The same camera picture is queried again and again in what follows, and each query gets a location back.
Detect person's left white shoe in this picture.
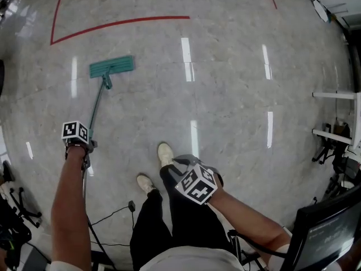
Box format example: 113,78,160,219
137,173,155,194

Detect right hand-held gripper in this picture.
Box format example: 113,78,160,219
168,155,224,206

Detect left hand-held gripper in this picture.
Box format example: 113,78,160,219
61,120,99,171

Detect white desk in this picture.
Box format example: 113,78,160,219
311,91,361,149

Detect person's white shoe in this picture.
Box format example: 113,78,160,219
137,173,155,194
157,142,174,168

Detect person's right forearm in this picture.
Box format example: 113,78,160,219
208,186,293,253

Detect person's leg black trousers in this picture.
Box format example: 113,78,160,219
129,189,174,270
159,164,235,253

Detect person's white shirt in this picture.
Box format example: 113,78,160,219
50,243,291,271

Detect person's left leg black trousers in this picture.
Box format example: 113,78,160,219
129,189,174,270

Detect black monitor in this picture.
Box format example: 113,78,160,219
281,189,361,271

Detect white octagonal board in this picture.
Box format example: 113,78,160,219
312,0,329,23

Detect person's left forearm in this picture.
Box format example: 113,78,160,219
50,144,93,265

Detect teal mop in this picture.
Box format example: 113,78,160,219
87,55,135,132

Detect person's right white shoe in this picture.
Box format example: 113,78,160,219
157,142,174,168

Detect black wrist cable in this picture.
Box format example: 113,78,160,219
227,229,285,258

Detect person's right leg black trousers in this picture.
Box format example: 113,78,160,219
159,164,235,253

